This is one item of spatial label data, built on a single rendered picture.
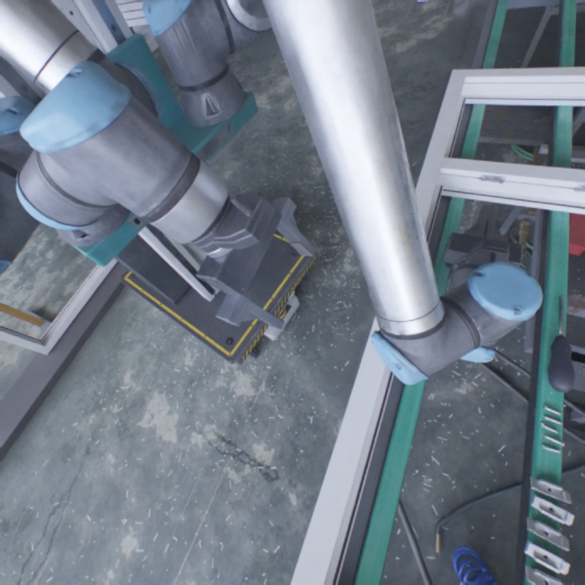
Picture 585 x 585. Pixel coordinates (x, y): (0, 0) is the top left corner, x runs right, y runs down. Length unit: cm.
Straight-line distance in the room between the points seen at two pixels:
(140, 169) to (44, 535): 201
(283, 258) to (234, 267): 112
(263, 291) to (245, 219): 112
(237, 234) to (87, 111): 15
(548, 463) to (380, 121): 61
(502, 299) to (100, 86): 50
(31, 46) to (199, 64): 49
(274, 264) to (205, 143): 75
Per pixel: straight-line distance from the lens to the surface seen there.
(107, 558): 194
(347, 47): 31
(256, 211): 30
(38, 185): 40
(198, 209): 32
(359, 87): 31
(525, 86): 127
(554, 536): 71
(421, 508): 154
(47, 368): 237
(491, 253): 64
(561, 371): 72
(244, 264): 37
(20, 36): 48
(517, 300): 50
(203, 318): 146
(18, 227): 69
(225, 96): 94
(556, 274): 86
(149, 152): 30
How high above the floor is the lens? 151
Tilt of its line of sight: 58 degrees down
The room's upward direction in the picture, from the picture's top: 25 degrees counter-clockwise
